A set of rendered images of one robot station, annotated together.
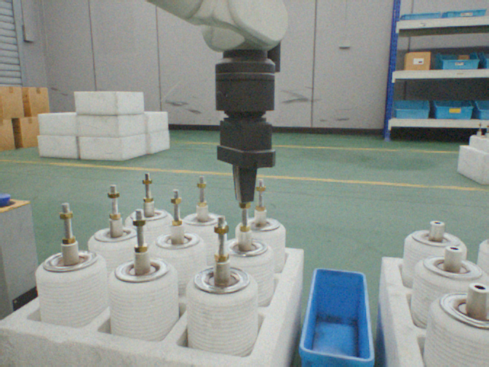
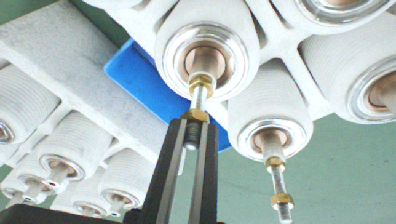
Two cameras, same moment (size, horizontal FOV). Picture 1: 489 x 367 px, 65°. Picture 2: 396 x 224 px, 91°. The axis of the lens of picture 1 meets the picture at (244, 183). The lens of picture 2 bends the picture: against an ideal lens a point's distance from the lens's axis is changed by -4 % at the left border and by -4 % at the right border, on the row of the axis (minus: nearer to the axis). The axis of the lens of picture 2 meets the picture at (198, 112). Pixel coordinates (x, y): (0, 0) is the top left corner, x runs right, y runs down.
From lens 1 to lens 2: 55 cm
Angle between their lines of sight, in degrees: 62
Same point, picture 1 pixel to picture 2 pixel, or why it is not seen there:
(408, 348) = (47, 82)
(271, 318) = (125, 15)
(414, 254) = (122, 177)
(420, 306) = (78, 126)
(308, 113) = not seen: outside the picture
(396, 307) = (101, 120)
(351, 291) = not seen: hidden behind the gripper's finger
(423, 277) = (62, 148)
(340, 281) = (222, 141)
